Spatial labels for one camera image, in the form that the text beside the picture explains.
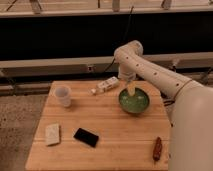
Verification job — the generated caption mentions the white rectangular sponge block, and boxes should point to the white rectangular sponge block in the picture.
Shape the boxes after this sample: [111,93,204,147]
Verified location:
[45,123,60,146]

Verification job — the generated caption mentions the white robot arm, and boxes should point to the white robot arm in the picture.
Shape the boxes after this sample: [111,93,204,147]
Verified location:
[114,40,213,171]

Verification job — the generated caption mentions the black hanging cable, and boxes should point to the black hanging cable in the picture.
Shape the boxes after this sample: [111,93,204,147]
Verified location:
[101,5,135,74]

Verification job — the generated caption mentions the small white bottle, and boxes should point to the small white bottle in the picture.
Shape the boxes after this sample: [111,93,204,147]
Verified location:
[91,76,119,95]

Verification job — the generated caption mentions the green ceramic bowl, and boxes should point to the green ceramic bowl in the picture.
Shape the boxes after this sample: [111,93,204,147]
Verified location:
[118,88,150,115]

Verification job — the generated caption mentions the black smartphone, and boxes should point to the black smartphone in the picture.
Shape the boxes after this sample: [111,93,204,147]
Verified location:
[74,128,99,147]

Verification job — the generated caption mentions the translucent plastic cup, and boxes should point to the translucent plastic cup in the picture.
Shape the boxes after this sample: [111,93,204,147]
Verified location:
[54,86,71,107]

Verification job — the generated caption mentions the wooden cutting board table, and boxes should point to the wooden cutting board table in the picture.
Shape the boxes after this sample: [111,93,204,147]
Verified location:
[26,81,170,171]

